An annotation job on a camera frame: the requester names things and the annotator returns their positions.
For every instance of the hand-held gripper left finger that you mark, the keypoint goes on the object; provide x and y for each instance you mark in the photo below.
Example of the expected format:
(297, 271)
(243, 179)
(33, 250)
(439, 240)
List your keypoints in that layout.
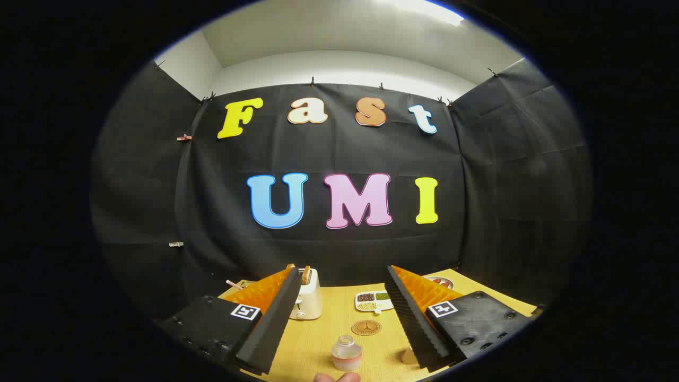
(276, 323)

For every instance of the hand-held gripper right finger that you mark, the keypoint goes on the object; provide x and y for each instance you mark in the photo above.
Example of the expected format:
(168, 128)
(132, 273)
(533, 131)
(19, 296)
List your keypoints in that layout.
(408, 323)

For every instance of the round brown coaster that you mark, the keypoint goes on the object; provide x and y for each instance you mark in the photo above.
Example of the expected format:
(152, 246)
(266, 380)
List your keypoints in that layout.
(366, 327)

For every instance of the clear juice bottle pink label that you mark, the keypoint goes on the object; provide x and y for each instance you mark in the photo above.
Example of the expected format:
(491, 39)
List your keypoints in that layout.
(346, 354)

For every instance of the white toaster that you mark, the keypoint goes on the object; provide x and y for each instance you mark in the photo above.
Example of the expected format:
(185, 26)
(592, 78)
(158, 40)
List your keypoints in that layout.
(309, 302)

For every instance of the white sectioned dish of grains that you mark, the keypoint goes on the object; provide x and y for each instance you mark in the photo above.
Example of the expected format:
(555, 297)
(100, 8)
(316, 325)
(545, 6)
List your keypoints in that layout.
(373, 301)

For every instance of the wooden table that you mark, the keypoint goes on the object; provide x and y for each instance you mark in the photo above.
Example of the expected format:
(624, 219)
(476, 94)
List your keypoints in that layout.
(329, 339)

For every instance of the white round plate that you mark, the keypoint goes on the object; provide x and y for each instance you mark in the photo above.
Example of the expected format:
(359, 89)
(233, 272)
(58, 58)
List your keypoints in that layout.
(448, 282)

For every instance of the pink striped straw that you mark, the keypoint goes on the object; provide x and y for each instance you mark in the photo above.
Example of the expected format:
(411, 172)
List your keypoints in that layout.
(233, 284)

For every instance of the black backdrop cloth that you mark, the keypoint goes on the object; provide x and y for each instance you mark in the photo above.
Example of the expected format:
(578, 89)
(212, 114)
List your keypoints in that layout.
(345, 249)

